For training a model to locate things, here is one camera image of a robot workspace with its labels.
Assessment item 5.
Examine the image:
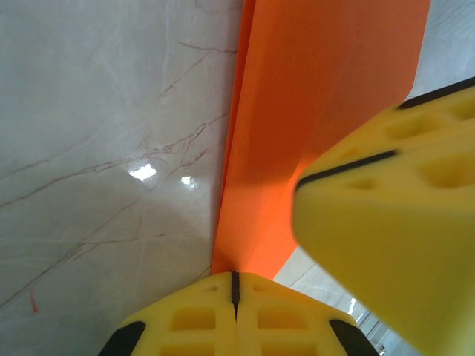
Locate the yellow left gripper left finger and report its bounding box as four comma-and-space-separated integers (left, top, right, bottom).
98, 271, 237, 356

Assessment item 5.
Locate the orange paper sheet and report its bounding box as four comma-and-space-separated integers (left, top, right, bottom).
211, 0, 433, 281

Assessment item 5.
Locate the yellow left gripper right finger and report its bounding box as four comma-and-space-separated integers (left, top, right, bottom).
237, 272, 381, 356

